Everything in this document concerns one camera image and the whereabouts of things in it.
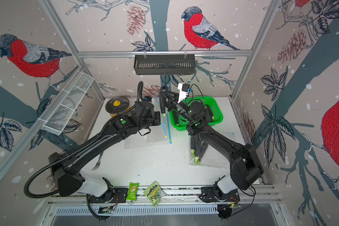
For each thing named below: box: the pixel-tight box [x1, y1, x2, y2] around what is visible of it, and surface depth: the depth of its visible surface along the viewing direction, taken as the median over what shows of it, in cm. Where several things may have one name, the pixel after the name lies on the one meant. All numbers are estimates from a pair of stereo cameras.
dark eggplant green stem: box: [190, 135, 209, 166], surface depth 87 cm
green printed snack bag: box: [143, 180, 166, 208], surface depth 75 cm
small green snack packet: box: [126, 182, 140, 202], surface depth 76 cm
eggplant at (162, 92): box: [159, 86, 167, 114], surface depth 67 cm
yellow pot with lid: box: [105, 96, 130, 118], surface depth 105 cm
